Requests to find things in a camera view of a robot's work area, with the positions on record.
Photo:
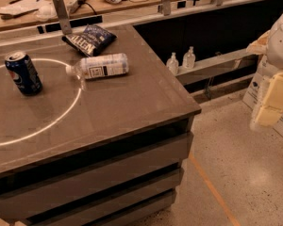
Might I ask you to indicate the grey drawer cabinet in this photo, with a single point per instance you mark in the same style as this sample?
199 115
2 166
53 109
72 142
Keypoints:
110 179

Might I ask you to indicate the small clear sanitizer bottle right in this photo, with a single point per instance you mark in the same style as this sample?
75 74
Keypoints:
189 59

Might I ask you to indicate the clear plastic water bottle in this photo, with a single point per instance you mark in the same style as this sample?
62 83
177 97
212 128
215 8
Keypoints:
99 66

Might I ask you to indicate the blue Pepsi soda can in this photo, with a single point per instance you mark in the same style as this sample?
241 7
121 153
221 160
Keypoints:
23 73

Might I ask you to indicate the white papers on desk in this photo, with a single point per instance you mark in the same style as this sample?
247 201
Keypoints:
20 7

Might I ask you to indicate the grey power strip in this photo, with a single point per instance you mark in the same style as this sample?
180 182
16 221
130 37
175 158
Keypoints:
73 5

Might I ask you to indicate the grey metal bracket post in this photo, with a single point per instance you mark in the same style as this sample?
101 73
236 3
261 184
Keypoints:
63 17

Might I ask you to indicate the white face mask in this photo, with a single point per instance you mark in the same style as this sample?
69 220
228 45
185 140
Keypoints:
46 12

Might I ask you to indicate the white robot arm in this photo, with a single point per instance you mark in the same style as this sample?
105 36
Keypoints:
270 44

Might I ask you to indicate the dark blue chip bag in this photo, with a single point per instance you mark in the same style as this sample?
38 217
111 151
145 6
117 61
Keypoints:
92 41

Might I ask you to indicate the white Corovan cardboard box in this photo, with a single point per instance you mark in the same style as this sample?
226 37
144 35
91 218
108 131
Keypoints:
258 88

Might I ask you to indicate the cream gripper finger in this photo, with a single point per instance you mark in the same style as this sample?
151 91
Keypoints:
264 117
274 95

